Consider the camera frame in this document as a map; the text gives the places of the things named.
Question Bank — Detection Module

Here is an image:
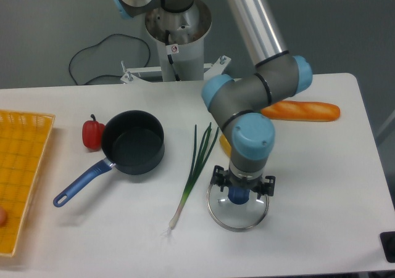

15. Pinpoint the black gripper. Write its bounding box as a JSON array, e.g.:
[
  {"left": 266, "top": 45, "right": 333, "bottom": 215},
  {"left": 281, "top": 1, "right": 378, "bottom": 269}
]
[{"left": 210, "top": 165, "right": 275, "bottom": 198}]

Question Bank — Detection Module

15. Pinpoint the glass lid blue knob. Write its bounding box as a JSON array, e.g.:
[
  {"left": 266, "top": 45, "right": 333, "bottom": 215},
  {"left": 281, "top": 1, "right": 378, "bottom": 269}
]
[{"left": 206, "top": 184, "right": 270, "bottom": 232}]

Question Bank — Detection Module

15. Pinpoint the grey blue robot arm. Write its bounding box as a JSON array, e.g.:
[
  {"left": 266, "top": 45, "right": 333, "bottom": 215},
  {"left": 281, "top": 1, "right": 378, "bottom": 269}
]
[{"left": 114, "top": 0, "right": 312, "bottom": 205}]

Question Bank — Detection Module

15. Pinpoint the yellow bell pepper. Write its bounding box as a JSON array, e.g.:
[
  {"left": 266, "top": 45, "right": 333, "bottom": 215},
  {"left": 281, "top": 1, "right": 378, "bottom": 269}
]
[{"left": 219, "top": 134, "right": 231, "bottom": 157}]

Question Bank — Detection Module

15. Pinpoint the green onion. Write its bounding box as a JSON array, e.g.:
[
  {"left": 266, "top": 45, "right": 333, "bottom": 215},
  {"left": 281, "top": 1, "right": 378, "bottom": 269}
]
[{"left": 160, "top": 123, "right": 219, "bottom": 238}]

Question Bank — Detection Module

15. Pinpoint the orange baguette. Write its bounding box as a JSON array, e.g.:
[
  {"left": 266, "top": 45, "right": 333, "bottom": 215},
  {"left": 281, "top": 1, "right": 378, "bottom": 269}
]
[{"left": 260, "top": 100, "right": 341, "bottom": 122}]

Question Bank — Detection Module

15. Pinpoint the black object at table corner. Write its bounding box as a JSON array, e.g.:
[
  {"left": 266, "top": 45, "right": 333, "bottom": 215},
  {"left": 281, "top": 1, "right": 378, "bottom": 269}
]
[{"left": 380, "top": 231, "right": 395, "bottom": 263}]

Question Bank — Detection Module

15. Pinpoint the red bell pepper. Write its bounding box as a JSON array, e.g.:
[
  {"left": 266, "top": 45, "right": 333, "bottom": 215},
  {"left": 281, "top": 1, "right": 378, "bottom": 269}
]
[{"left": 81, "top": 114, "right": 105, "bottom": 151}]

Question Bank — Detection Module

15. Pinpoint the yellow woven basket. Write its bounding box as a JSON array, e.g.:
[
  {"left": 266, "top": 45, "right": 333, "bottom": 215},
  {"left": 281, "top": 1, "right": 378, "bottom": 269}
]
[{"left": 1, "top": 110, "right": 56, "bottom": 257}]

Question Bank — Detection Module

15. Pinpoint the dark saucepan blue handle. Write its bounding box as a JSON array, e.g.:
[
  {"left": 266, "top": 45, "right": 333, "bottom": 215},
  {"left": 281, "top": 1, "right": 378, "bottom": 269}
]
[{"left": 53, "top": 110, "right": 165, "bottom": 208}]

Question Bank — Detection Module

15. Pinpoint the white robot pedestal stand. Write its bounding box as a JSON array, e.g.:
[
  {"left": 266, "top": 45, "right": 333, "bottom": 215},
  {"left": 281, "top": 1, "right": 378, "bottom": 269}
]
[{"left": 120, "top": 0, "right": 232, "bottom": 84}]

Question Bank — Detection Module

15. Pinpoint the black cable on floor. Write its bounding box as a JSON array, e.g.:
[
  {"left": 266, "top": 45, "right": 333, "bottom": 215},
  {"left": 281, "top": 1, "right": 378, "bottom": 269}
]
[{"left": 68, "top": 33, "right": 151, "bottom": 86}]

